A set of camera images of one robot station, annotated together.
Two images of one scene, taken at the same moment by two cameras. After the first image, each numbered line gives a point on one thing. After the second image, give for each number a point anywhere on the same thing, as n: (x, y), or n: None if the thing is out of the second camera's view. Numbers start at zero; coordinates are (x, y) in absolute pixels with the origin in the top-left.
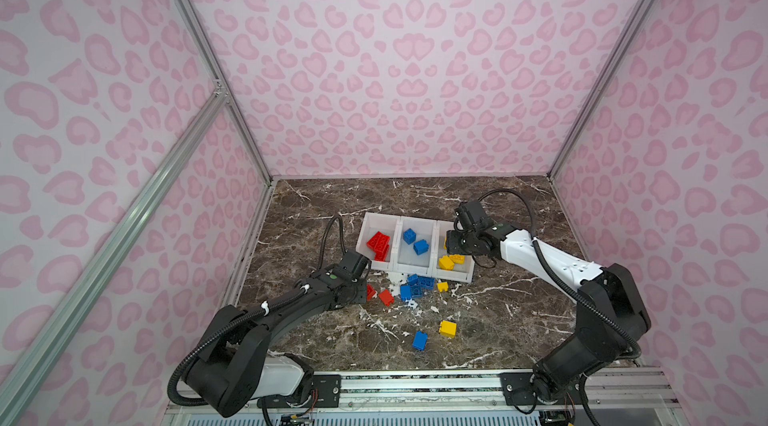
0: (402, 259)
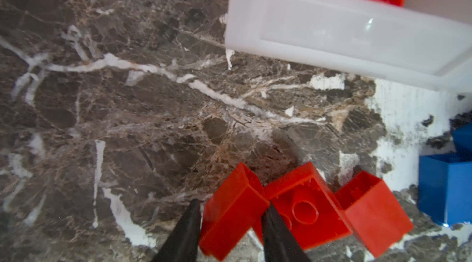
0: (291, 13)
